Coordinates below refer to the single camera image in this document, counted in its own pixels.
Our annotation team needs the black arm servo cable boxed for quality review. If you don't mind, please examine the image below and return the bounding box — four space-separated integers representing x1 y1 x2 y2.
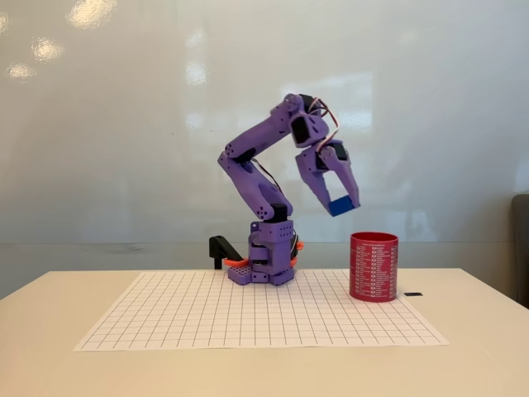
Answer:
250 158 287 196

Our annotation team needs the white red black servo cable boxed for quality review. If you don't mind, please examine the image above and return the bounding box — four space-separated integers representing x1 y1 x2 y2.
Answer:
307 96 343 153

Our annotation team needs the red cup with white print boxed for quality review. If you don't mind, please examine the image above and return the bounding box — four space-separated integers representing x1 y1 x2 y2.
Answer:
349 232 399 304

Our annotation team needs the white grid paper sheet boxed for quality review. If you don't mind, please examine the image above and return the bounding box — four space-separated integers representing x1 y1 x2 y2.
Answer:
73 270 450 353

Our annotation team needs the blue toy brick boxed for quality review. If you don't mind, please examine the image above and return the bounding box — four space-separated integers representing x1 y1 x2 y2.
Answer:
328 195 357 218

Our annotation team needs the black table clamp orange pad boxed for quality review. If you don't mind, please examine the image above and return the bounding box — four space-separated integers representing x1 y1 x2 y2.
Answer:
208 234 250 270
288 232 306 266

